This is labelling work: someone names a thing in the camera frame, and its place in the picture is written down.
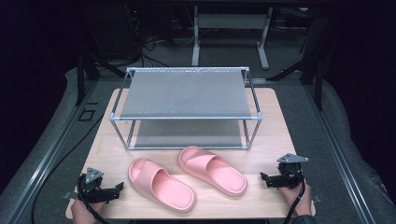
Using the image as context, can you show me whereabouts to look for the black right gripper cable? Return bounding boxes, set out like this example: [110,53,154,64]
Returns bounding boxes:
[283,168,306,224]

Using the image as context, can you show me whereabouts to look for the grey metal stand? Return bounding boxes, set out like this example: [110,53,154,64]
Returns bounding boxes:
[191,5,274,71]

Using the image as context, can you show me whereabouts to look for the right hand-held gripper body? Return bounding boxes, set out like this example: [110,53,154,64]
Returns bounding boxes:
[276,153,310,189]

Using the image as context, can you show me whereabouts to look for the bundle of black floor cables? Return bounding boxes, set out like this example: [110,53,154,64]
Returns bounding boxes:
[124,29,171,68]

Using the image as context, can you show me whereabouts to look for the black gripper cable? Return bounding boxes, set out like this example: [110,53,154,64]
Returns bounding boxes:
[283,168,306,224]
[77,174,110,224]

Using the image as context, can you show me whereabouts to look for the aluminium frame rail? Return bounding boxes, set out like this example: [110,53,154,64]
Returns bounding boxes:
[0,79,100,224]
[303,83,378,224]

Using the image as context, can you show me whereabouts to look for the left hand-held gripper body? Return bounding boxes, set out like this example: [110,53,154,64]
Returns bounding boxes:
[77,167,108,203]

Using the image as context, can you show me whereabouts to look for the person's right hand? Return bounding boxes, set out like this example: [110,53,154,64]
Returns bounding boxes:
[279,183,314,217]

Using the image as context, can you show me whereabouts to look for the pink foam slipper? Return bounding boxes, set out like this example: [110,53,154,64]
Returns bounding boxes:
[127,157,196,214]
[177,146,248,198]

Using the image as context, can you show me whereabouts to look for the grey two-tier shoe rack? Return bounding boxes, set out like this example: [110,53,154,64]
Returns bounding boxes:
[108,65,263,151]

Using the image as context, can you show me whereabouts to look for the person's left hand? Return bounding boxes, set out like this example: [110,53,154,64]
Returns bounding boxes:
[70,199,106,224]

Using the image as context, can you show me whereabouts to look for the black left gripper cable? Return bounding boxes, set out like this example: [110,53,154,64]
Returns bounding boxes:
[77,174,110,224]

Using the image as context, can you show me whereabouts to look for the black metal stand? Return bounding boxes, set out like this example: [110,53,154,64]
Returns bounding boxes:
[267,29,326,110]
[75,52,127,106]

